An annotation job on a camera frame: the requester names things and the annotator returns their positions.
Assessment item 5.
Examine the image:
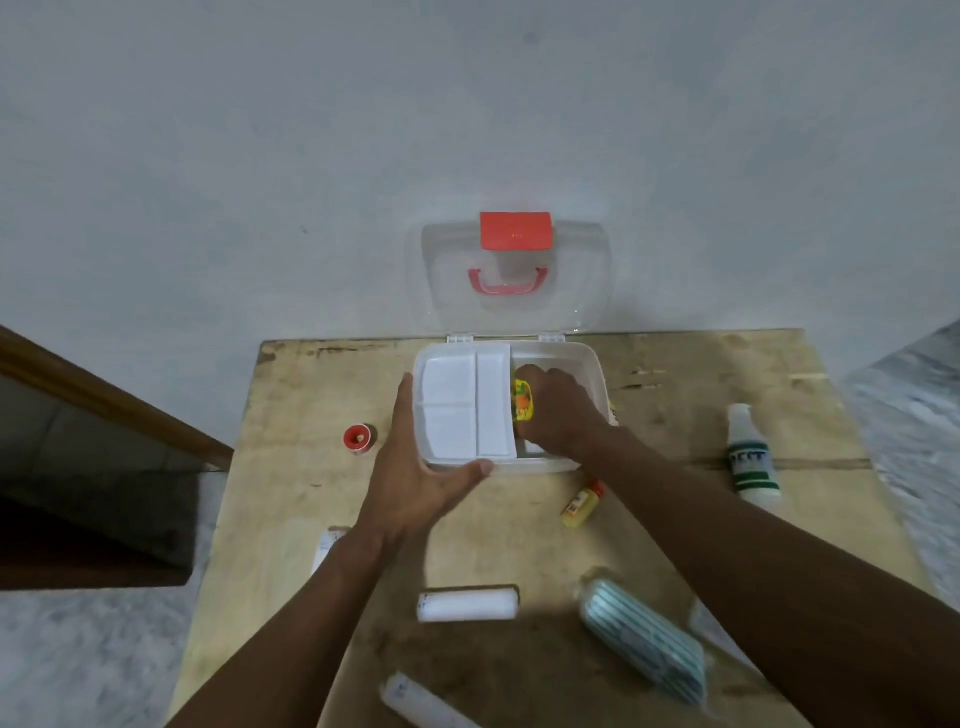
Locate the person's right hand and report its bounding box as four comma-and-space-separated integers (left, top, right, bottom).
513, 364, 613, 463

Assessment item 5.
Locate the person's left hand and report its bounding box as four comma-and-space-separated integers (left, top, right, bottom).
358, 373, 496, 553

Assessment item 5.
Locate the small yellow bottle red cap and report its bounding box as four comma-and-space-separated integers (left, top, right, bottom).
560, 479, 607, 530

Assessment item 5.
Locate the long printed gauze roll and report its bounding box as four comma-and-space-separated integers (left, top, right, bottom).
311, 527, 350, 575

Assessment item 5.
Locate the short white gauze roll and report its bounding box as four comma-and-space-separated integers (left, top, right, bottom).
416, 587, 521, 625
378, 672, 481, 728

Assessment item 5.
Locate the clear plastic first-aid box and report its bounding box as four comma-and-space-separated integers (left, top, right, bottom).
407, 211, 620, 476

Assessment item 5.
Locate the white bottle green label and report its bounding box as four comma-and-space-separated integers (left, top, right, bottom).
725, 404, 783, 508

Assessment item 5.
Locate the teal striped bandage pack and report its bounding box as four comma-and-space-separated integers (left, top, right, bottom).
578, 578, 708, 708

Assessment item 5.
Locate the person's left forearm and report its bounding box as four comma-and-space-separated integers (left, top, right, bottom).
166, 528, 399, 728

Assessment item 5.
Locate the person's right forearm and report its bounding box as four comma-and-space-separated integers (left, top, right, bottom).
577, 434, 960, 728

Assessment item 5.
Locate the white divided insert tray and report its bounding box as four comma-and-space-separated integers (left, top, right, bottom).
416, 343, 519, 463

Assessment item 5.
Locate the light brown door frame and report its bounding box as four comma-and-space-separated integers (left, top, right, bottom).
0, 324, 235, 472

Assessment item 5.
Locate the dark brown door post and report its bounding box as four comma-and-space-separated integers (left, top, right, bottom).
0, 551, 195, 592

